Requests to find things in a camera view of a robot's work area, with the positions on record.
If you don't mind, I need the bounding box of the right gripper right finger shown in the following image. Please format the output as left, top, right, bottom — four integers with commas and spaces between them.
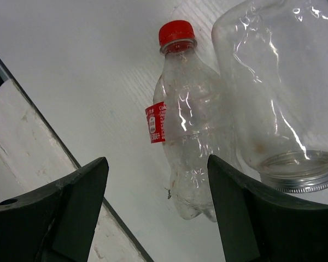
207, 155, 328, 261

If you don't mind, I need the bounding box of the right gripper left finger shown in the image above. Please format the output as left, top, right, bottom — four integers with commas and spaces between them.
0, 157, 109, 261

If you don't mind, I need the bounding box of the red cap cola bottle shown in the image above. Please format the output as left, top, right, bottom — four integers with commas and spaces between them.
145, 20, 240, 222

